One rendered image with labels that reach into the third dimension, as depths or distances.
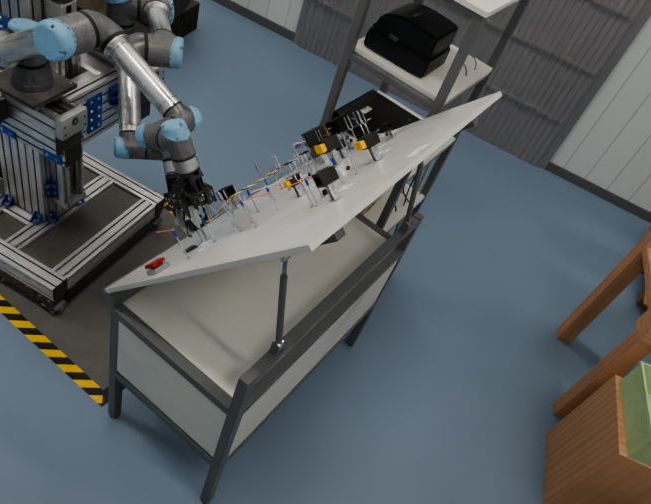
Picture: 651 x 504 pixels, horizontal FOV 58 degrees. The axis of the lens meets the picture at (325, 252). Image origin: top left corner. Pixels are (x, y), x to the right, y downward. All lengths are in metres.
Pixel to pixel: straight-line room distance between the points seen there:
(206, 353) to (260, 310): 0.28
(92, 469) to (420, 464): 1.50
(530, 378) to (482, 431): 0.55
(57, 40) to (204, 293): 0.98
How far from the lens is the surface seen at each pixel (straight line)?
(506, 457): 3.34
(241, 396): 1.89
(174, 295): 2.24
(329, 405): 3.05
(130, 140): 2.18
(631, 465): 2.94
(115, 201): 3.41
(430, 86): 2.52
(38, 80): 2.46
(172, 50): 2.34
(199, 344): 2.12
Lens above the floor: 2.56
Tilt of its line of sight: 44 degrees down
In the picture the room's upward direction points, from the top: 22 degrees clockwise
